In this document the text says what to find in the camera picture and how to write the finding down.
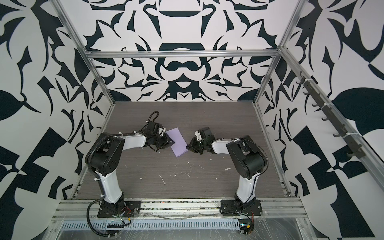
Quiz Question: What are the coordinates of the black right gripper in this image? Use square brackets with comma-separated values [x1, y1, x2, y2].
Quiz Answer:
[185, 137, 208, 155]

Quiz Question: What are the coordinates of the lilac square paper sheet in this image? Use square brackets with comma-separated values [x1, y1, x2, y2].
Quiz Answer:
[166, 128, 188, 157]

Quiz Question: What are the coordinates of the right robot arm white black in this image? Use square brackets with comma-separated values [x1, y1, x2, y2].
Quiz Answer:
[186, 127, 269, 207]

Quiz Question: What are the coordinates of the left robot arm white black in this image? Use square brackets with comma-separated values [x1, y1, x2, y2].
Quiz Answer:
[85, 121, 175, 205]

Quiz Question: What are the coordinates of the small green circuit board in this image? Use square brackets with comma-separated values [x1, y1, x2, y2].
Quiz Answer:
[239, 219, 255, 236]

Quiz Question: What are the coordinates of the aluminium horizontal back bar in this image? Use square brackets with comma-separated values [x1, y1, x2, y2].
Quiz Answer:
[87, 50, 276, 59]

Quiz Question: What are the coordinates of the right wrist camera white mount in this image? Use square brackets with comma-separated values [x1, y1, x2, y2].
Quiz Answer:
[195, 131, 202, 142]

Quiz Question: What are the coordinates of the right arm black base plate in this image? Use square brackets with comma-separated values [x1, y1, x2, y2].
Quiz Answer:
[219, 198, 263, 217]

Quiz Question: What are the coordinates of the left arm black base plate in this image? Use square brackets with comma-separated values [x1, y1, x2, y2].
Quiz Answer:
[97, 200, 142, 218]

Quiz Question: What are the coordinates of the white slotted cable duct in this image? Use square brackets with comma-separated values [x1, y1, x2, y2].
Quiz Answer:
[59, 218, 241, 232]

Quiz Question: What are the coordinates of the black cable left base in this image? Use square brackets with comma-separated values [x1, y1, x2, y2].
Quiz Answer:
[85, 196, 133, 238]

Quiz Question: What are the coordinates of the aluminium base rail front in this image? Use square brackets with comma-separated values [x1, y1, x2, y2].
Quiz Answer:
[52, 198, 308, 221]

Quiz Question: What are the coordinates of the aluminium frame corner post left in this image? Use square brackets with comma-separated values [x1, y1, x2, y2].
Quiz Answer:
[50, 0, 116, 106]

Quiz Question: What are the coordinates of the aluminium frame corner post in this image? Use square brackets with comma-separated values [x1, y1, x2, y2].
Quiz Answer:
[253, 0, 308, 106]
[50, 0, 116, 106]

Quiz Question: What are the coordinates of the hook rail on right wall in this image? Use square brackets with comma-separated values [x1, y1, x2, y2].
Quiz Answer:
[297, 71, 367, 159]

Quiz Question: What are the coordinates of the aluminium frame corner post right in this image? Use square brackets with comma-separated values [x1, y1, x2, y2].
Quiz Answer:
[253, 0, 308, 106]

